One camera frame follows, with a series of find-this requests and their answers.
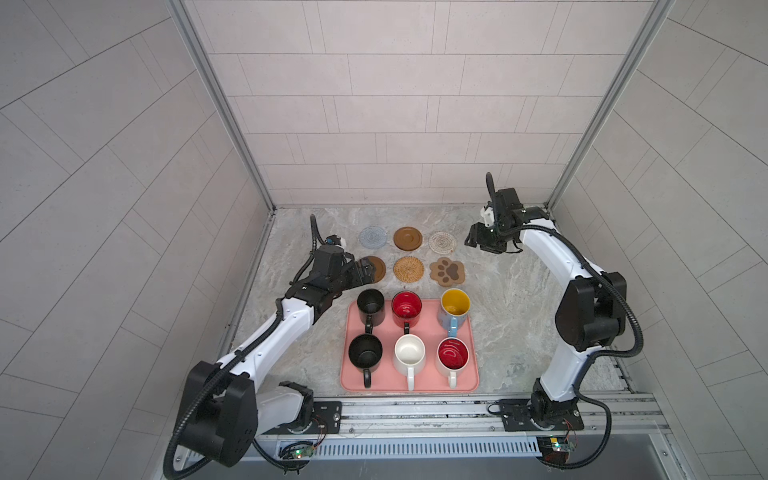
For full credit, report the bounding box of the metal corner profile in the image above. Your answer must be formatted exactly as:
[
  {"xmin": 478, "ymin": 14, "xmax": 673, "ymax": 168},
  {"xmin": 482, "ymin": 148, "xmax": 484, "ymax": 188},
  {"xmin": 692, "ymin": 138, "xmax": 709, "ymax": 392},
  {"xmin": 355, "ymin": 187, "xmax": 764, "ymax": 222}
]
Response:
[
  {"xmin": 166, "ymin": 0, "xmax": 277, "ymax": 216},
  {"xmin": 545, "ymin": 0, "xmax": 675, "ymax": 212}
]

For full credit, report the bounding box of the white mug red inside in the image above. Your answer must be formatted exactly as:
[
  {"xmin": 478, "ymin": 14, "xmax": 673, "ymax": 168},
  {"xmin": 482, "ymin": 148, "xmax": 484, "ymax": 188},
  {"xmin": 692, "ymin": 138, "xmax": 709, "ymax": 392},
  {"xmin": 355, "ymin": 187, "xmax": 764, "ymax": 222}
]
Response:
[{"xmin": 435, "ymin": 337, "xmax": 469, "ymax": 389}]

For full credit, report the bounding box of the pink tray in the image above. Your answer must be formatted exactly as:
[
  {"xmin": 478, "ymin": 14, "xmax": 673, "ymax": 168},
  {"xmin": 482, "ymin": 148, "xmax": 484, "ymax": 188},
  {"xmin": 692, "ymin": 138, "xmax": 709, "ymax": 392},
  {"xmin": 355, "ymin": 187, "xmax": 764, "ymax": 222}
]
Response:
[{"xmin": 340, "ymin": 298, "xmax": 481, "ymax": 394}]

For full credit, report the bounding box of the black mug front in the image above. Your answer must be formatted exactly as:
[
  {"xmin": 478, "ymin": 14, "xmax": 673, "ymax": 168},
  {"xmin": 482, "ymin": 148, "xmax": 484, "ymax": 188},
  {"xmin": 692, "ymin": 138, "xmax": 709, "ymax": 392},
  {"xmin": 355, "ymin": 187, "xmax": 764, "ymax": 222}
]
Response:
[{"xmin": 348, "ymin": 333, "xmax": 383, "ymax": 389}]

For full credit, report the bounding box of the blue-grey woven round coaster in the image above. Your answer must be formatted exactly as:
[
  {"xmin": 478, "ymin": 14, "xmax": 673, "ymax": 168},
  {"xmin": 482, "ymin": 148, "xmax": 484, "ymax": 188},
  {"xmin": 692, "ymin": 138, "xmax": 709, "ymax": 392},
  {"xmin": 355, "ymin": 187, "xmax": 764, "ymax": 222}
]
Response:
[{"xmin": 358, "ymin": 226, "xmax": 388, "ymax": 250}]

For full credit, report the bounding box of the multicolour woven round coaster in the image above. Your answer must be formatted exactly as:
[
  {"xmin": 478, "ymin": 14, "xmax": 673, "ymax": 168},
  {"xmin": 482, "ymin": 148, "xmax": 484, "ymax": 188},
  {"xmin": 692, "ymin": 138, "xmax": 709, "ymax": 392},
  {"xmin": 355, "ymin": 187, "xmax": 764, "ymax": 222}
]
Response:
[{"xmin": 428, "ymin": 231, "xmax": 457, "ymax": 256}]

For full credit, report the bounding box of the metal corner profile right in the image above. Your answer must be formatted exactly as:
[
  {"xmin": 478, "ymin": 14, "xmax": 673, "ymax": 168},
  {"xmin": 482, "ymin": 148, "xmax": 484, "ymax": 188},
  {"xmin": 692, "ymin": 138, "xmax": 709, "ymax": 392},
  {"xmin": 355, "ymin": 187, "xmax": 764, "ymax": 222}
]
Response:
[{"xmin": 545, "ymin": 0, "xmax": 675, "ymax": 212}]

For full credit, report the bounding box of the metal corner profile left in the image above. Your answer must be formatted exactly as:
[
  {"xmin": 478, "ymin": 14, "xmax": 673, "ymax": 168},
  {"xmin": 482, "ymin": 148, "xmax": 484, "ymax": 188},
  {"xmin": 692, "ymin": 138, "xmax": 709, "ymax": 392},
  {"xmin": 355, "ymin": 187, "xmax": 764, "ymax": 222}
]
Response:
[{"xmin": 166, "ymin": 0, "xmax": 277, "ymax": 216}]

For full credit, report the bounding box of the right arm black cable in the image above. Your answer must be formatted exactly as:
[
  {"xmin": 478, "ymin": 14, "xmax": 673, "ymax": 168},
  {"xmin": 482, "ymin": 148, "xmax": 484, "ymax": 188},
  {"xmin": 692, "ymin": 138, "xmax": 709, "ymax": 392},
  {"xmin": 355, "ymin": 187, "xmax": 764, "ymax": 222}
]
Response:
[{"xmin": 484, "ymin": 172, "xmax": 644, "ymax": 470}]

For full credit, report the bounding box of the right circuit board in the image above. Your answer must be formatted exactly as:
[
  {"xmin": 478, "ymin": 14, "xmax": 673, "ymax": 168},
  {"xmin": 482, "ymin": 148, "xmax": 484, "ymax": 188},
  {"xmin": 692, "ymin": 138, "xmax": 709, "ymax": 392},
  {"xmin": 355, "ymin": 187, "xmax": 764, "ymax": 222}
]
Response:
[{"xmin": 536, "ymin": 436, "xmax": 576, "ymax": 465}]

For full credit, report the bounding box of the black mug red inside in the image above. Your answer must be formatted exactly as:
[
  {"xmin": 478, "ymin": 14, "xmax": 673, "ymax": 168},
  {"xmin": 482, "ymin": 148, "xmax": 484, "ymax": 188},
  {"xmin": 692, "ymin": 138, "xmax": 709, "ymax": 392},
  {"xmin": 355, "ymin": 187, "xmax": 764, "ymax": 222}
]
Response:
[{"xmin": 391, "ymin": 290, "xmax": 423, "ymax": 334}]

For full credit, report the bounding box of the left circuit board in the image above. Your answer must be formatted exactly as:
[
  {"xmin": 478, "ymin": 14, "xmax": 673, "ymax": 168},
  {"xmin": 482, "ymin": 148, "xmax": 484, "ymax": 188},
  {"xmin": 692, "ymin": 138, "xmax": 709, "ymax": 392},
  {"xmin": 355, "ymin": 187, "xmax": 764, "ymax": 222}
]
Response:
[{"xmin": 279, "ymin": 441, "xmax": 317, "ymax": 461}]

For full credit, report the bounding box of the blue mug yellow inside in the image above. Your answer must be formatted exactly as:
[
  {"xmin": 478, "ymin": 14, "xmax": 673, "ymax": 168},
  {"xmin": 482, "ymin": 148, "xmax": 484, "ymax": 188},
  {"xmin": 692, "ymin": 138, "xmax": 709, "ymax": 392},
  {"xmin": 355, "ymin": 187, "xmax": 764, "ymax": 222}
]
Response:
[{"xmin": 437, "ymin": 288, "xmax": 471, "ymax": 337}]

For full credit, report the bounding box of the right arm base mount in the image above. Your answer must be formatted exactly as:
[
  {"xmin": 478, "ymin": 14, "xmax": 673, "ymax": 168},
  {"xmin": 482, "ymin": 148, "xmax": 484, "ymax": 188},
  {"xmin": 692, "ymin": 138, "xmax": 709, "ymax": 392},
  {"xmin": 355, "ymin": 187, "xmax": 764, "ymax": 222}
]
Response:
[{"xmin": 487, "ymin": 378, "xmax": 584, "ymax": 432}]

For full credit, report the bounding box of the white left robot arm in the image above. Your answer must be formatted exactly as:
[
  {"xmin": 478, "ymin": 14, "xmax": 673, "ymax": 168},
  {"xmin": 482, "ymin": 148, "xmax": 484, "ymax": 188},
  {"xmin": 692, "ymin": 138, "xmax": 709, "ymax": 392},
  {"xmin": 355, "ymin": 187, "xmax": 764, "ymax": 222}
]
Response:
[{"xmin": 163, "ymin": 243, "xmax": 376, "ymax": 479}]

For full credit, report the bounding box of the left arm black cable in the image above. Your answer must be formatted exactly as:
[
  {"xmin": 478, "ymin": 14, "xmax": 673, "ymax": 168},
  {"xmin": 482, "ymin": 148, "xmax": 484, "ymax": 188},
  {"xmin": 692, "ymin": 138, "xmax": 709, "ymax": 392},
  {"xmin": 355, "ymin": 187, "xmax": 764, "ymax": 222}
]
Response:
[{"xmin": 163, "ymin": 214, "xmax": 346, "ymax": 480}]

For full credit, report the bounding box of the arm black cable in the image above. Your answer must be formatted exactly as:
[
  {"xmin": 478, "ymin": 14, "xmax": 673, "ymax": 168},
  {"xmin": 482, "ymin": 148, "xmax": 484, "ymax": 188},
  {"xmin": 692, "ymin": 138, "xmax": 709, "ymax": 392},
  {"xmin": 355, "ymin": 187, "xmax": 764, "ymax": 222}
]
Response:
[
  {"xmin": 163, "ymin": 214, "xmax": 346, "ymax": 480},
  {"xmin": 484, "ymin": 172, "xmax": 644, "ymax": 470}
]

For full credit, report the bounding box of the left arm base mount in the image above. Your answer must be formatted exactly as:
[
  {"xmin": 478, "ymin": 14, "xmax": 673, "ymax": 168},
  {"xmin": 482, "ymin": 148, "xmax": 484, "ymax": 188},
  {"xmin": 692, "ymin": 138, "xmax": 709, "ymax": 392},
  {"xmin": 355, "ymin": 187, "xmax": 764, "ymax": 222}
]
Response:
[{"xmin": 256, "ymin": 381, "xmax": 342, "ymax": 435}]

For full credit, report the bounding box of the circuit board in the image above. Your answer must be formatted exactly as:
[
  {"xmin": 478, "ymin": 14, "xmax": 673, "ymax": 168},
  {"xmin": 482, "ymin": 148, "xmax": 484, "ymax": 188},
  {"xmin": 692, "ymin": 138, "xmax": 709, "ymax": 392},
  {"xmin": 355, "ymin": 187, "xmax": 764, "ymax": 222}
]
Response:
[
  {"xmin": 279, "ymin": 441, "xmax": 317, "ymax": 461},
  {"xmin": 536, "ymin": 436, "xmax": 576, "ymax": 465}
]

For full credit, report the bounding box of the woven rattan round coaster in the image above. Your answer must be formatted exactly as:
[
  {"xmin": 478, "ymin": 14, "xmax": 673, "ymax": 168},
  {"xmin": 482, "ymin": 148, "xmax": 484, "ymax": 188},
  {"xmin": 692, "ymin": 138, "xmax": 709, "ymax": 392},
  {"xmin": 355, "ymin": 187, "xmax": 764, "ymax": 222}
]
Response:
[{"xmin": 393, "ymin": 256, "xmax": 425, "ymax": 284}]

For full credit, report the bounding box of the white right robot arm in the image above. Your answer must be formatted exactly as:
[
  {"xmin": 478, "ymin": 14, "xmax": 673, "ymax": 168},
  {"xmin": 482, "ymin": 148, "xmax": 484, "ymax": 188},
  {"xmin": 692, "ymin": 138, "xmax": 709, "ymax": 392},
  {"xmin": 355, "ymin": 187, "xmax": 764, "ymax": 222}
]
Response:
[{"xmin": 465, "ymin": 177, "xmax": 626, "ymax": 403}]

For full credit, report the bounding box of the dark wooden round coaster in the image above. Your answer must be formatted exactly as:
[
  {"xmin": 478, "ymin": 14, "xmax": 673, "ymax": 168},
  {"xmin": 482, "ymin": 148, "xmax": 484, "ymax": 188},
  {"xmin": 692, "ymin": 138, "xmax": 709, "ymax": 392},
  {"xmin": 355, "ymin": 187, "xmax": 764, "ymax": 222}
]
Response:
[{"xmin": 366, "ymin": 256, "xmax": 387, "ymax": 283}]

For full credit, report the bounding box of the cork paw print coaster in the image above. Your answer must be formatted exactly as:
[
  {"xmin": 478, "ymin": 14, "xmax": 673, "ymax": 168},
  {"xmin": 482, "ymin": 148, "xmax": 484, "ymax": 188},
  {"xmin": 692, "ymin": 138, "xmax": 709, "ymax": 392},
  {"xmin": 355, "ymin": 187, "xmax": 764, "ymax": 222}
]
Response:
[{"xmin": 430, "ymin": 257, "xmax": 466, "ymax": 288}]

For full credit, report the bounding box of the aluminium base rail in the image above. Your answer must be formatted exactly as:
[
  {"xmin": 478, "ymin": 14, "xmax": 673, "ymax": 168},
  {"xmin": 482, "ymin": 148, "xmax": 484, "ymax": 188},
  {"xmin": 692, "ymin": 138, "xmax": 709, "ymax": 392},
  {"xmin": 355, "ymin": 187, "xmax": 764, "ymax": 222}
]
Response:
[{"xmin": 252, "ymin": 393, "xmax": 670, "ymax": 461}]

